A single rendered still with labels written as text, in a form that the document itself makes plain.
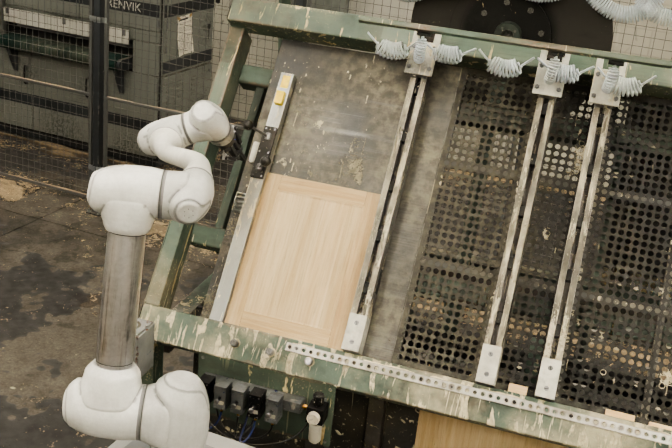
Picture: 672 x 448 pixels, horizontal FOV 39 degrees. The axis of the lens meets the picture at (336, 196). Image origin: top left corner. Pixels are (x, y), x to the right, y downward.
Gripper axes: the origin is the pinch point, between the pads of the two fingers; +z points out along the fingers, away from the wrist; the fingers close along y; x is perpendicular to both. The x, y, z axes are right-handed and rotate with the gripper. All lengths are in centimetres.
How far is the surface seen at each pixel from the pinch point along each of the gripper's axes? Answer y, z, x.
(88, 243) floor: 7, 237, -174
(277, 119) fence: -19.5, 11.5, 5.7
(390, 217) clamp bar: 9, 8, 56
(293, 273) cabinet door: 34.5, 14.0, 26.5
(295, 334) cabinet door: 55, 14, 33
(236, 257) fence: 33.7, 11.6, 5.4
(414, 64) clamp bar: -47, 5, 52
